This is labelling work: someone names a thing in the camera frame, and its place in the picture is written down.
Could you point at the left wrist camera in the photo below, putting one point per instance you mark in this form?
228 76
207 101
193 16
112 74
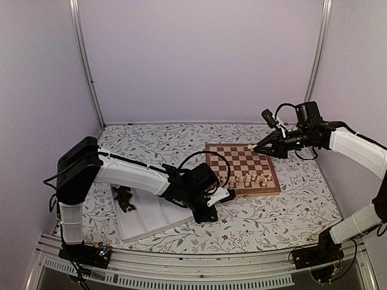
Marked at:
221 195

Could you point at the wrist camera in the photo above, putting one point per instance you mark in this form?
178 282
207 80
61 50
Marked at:
221 195
274 122

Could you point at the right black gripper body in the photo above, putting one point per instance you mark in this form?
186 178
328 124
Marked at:
280 145

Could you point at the floral patterned table mat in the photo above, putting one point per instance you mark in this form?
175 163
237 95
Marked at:
293 218

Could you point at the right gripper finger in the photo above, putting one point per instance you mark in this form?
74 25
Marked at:
271 139
269 151

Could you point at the white divided tray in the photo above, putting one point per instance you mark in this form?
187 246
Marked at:
151 215

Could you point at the left aluminium frame post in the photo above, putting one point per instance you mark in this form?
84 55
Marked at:
81 45

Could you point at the aluminium frame post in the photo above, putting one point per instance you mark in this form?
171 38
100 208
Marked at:
319 51
81 45

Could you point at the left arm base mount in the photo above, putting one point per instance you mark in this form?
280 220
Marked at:
97 255

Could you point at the front aluminium rail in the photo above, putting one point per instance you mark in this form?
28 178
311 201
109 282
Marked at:
141 270

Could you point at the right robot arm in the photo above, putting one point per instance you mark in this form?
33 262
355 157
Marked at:
314 132

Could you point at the dark chess pieces pile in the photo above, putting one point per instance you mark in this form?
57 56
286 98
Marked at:
123 196

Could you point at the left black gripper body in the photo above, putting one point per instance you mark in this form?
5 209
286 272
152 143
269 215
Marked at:
200 217

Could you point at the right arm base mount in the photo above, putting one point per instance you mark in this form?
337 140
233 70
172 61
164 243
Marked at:
317 256

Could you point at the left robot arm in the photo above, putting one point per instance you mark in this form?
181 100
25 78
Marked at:
86 163

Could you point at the wooden chessboard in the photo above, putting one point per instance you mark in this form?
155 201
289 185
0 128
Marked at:
239 160

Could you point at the right aluminium frame post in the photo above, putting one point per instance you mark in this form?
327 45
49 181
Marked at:
319 51

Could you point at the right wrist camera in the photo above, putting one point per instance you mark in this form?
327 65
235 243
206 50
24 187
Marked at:
274 122

